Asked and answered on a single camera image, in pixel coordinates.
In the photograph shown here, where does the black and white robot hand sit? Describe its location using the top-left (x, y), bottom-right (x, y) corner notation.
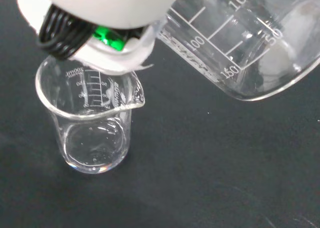
top-left (11, 0), bottom-right (188, 76)

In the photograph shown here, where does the black bench cloth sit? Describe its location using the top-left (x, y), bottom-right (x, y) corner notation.
top-left (0, 0), bottom-right (320, 228)

